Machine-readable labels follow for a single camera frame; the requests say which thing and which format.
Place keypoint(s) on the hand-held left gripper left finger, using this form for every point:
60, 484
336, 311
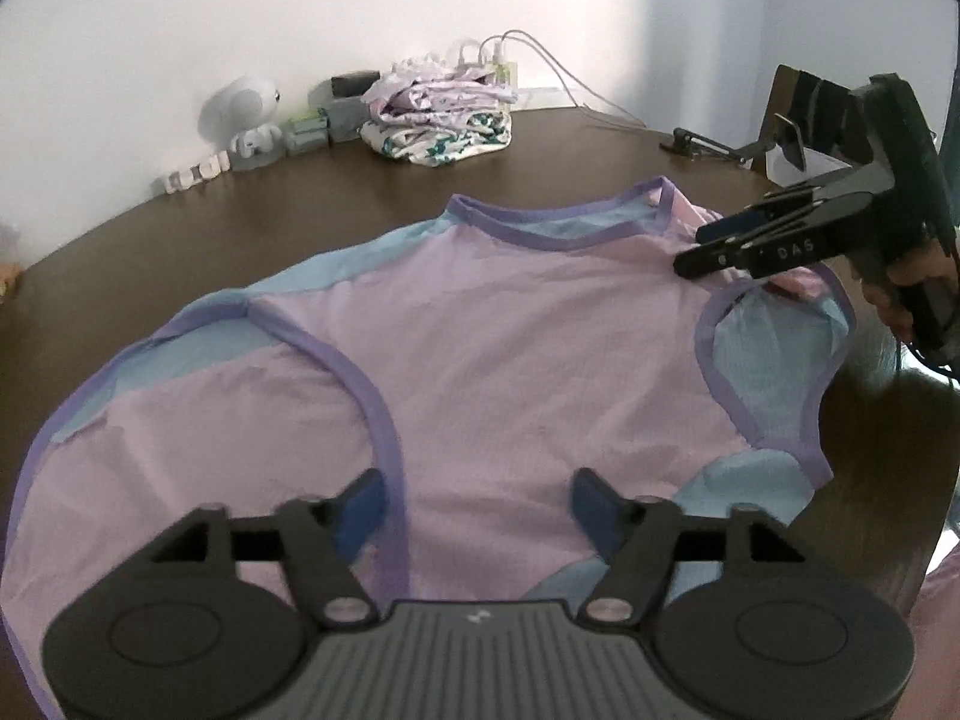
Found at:
360, 517

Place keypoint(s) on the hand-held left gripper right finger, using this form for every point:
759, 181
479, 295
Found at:
598, 517

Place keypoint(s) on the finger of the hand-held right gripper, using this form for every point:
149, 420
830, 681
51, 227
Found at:
720, 264
735, 229

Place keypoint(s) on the pink blue sleeveless shirt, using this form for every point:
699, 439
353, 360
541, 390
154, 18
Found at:
487, 360

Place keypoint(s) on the person's right hand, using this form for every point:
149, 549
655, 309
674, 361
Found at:
919, 262

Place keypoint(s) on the wooden chair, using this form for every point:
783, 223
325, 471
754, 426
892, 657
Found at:
817, 112

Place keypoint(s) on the green print folded garment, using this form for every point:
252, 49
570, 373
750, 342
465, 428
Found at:
442, 142

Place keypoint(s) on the purple print folded garment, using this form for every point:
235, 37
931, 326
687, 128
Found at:
435, 94

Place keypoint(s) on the person's pink clothing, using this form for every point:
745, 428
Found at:
941, 577

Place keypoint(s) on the white power strip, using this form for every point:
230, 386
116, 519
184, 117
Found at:
191, 174

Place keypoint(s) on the grey box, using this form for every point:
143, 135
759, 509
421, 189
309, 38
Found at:
346, 118

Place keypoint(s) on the black box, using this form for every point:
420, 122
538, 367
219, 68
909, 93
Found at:
354, 84

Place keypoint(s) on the white robot toy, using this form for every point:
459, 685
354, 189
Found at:
240, 116

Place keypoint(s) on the clear box of oranges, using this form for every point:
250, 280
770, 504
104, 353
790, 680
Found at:
6, 281

